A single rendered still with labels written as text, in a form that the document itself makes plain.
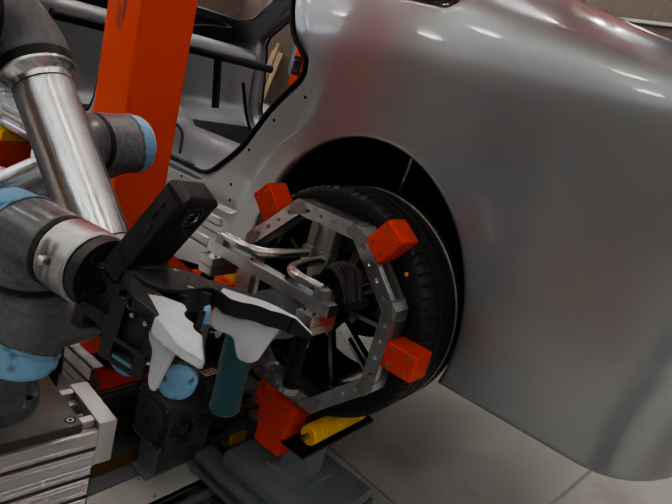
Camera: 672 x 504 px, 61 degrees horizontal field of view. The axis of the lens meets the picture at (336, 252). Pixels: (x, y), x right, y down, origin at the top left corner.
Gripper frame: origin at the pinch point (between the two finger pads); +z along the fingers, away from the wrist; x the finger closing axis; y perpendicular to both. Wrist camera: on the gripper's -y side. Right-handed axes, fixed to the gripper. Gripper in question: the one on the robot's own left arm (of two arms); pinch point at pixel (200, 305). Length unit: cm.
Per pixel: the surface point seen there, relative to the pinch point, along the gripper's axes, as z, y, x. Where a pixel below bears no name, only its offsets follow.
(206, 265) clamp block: 3.2, -9.5, -0.6
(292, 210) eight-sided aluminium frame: 15.1, -25.6, 18.2
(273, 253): -0.4, -17.5, 14.8
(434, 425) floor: 98, 82, 117
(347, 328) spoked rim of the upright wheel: 8.2, 2.1, 40.2
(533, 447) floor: 93, 82, 169
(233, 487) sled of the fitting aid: 16, 66, 21
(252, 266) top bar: -3.6, -14.2, 10.4
